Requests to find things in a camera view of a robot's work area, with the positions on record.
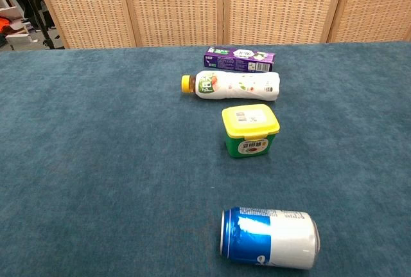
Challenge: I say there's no purple toothpaste box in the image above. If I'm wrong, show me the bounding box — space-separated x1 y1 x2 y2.
203 47 277 73

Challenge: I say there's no blue and white drink can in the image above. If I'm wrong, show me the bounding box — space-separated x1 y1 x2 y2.
219 206 321 271

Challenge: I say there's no green tub with yellow lid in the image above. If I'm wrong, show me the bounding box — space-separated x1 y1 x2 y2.
222 103 281 159

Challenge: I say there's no wooden woven folding screen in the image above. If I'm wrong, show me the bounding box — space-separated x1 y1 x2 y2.
31 0 411 49

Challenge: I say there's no white-labelled bottle with yellow cap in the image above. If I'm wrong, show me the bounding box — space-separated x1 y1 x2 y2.
180 70 281 103

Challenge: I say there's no blue table cloth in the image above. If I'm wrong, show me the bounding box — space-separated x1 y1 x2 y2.
0 42 411 277

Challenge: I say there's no white cardboard boxes pile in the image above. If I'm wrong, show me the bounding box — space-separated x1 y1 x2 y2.
0 0 37 51

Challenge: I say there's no black tripod stand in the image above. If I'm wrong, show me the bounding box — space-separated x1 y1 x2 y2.
12 0 65 50

